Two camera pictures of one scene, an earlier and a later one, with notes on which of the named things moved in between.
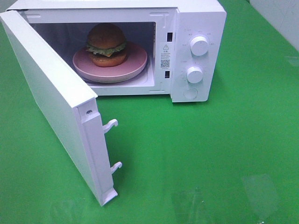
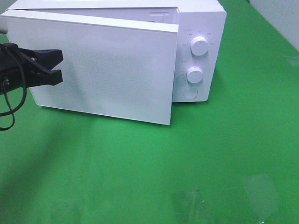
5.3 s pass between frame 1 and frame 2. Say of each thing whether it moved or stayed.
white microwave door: moved
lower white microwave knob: stayed
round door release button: stayed
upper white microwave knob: stayed
